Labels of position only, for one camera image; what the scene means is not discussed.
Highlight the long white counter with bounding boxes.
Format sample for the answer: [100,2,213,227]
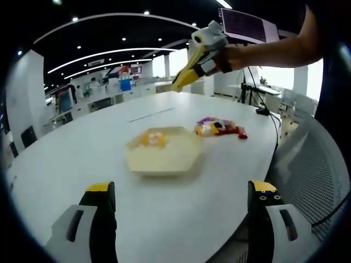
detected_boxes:
[43,82,171,132]

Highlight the black table cable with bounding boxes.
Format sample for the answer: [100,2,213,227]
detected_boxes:
[267,111,283,154]

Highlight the pile of snack food packets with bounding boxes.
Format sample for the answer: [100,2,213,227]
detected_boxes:
[193,116,249,140]

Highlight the orange white snack food packet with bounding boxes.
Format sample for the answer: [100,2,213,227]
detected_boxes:
[138,129,168,148]

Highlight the yellow food tongs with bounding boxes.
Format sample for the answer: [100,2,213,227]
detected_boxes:
[169,43,209,94]

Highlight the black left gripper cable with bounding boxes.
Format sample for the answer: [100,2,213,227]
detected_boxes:
[311,188,351,228]

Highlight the light blue screen appliance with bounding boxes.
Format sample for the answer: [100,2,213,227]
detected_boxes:
[58,92,74,112]

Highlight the person's right hand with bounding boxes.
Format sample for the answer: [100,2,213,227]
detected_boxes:
[219,45,249,73]

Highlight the cream hexagonal container tray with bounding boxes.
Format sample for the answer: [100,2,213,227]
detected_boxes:
[125,125,205,179]

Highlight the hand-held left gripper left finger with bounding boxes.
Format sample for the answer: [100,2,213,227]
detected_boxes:
[43,181,118,263]

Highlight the black tripod stand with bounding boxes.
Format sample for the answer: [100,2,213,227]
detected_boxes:
[238,70,264,105]

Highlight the grey mesh office chair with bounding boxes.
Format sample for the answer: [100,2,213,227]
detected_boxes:
[270,112,351,244]

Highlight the wall monitor screen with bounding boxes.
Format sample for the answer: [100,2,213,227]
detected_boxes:
[219,7,280,44]

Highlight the white square pillar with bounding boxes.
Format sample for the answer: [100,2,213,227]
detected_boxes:
[5,49,46,148]

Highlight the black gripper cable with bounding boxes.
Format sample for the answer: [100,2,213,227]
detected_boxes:
[245,65,271,113]
[311,188,351,228]

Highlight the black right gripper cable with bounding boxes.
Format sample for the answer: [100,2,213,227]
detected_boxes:
[245,65,271,113]

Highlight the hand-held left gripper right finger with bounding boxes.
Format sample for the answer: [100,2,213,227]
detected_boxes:
[247,179,321,263]

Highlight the blue container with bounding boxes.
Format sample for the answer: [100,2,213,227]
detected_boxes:
[118,78,133,93]

